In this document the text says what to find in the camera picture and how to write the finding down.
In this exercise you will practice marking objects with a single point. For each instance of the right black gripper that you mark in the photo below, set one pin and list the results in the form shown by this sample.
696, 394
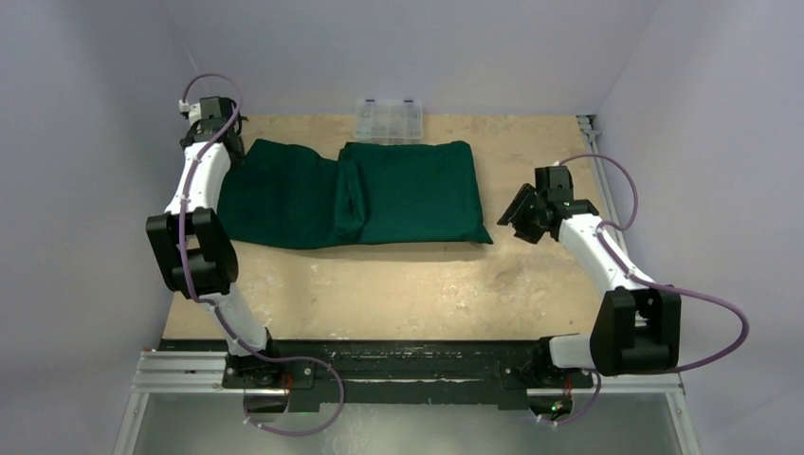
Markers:
519, 209

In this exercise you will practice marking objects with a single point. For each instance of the dark green surgical drape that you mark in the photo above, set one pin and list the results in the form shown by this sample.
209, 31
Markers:
289, 196

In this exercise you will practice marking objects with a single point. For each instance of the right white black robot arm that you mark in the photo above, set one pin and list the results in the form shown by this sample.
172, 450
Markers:
637, 328

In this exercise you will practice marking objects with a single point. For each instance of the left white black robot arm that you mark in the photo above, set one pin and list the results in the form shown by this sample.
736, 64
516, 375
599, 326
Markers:
194, 255

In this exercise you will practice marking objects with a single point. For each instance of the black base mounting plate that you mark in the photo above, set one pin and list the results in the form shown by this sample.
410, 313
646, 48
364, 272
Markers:
507, 374

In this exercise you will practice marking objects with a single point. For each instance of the clear plastic compartment box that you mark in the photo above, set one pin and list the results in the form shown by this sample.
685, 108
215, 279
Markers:
388, 121

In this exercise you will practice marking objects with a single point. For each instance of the right side aluminium rail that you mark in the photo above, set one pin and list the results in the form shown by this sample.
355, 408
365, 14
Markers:
599, 167

